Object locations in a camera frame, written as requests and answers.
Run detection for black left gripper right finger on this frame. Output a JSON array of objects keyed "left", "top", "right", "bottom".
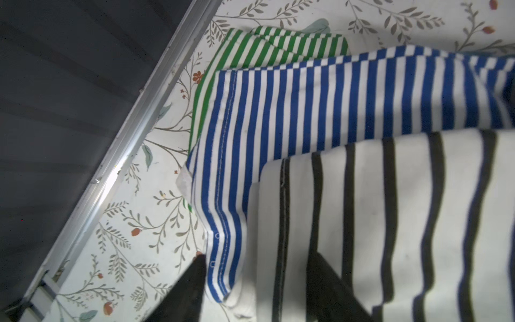
[{"left": 306, "top": 252, "right": 373, "bottom": 321}]

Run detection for green white striped garment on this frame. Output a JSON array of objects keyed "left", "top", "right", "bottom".
[{"left": 189, "top": 27, "right": 349, "bottom": 150}]

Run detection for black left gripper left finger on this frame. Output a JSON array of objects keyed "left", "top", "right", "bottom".
[{"left": 145, "top": 254, "right": 207, "bottom": 322}]

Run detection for aluminium table edge rail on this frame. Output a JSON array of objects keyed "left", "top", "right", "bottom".
[{"left": 18, "top": 1, "right": 221, "bottom": 321}]

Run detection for navy white striped garment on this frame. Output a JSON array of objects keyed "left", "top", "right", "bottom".
[{"left": 177, "top": 45, "right": 514, "bottom": 303}]

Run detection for black white striped garment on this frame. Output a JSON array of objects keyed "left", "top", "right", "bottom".
[{"left": 225, "top": 130, "right": 514, "bottom": 321}]

